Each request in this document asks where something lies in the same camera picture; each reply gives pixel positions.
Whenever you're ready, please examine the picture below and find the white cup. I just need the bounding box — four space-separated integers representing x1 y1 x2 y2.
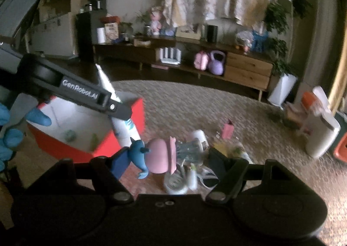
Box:
191 130 208 151

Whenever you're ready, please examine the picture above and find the blue cartoon figurine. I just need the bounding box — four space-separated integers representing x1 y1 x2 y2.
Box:
129 137 151 180

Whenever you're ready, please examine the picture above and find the black cylindrical speaker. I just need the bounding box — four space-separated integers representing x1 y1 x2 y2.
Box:
206 25 219 43

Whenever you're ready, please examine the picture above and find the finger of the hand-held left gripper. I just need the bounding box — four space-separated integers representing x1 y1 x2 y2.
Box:
103 98 132 122

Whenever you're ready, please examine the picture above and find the white plant pot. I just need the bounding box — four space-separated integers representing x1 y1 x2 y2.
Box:
268 72 298 107

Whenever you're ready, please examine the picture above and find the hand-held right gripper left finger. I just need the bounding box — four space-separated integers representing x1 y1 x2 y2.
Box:
57 147 134 205

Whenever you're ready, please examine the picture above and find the red box with white inside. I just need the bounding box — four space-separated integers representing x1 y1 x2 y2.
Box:
26 93 145 163

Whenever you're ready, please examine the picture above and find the pink backpack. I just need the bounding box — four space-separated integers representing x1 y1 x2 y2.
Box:
193 51 211 70

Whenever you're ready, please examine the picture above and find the beige photo frame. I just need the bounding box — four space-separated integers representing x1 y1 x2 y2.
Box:
175 25 203 41

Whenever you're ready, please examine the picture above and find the pink round toy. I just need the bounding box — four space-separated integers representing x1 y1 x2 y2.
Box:
146 136 178 174

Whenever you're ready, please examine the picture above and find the white tube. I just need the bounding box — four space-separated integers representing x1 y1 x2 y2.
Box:
95 63 142 149

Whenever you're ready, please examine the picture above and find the orange stool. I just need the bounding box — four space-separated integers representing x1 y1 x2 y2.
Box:
332 134 347 166

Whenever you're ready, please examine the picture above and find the blue toy chair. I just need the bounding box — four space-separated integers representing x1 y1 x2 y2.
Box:
252 29 269 51

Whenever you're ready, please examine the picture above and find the white router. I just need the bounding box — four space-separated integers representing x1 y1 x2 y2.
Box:
158 47 182 66

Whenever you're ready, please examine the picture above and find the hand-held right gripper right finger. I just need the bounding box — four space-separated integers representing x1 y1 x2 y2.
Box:
205 148 287 205

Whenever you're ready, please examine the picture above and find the stack of folded cloths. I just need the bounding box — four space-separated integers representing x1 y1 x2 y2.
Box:
284 101 310 133

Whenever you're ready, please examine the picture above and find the small potted plant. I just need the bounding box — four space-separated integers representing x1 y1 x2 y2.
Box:
135 11 151 36

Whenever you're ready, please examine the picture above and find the person's left hand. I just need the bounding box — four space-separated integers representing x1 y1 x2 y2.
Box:
0 103 52 172

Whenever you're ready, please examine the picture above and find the pink paper box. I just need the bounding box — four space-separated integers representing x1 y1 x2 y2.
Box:
223 119 235 139

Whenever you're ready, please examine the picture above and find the pink doll figurine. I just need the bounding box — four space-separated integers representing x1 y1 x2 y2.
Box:
149 7 163 36

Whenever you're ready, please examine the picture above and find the wooden media cabinet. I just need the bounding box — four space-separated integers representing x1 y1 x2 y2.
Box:
93 36 274 100

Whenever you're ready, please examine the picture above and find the orange bag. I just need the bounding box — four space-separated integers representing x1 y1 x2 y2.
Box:
301 91 318 116

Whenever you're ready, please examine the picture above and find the small white bottle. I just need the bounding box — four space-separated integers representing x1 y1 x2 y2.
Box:
188 163 198 191

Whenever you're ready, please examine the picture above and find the black coffee machine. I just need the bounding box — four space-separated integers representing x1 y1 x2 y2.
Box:
85 0 107 12

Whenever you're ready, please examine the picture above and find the clear plastic bag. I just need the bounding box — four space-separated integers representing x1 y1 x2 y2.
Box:
235 30 254 51

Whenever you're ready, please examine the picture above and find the black cabinet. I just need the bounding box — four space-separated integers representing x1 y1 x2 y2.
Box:
75 10 109 64

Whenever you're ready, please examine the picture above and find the clear glass jar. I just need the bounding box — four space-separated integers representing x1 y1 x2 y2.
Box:
176 140 207 167

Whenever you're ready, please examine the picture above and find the printed cardboard box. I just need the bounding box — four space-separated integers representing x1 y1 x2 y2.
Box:
104 22 120 43

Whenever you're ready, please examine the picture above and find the purple kettlebell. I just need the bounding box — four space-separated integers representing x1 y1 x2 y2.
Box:
208 50 227 75

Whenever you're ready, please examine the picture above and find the tall green plant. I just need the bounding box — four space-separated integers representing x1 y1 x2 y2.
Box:
264 0 313 78

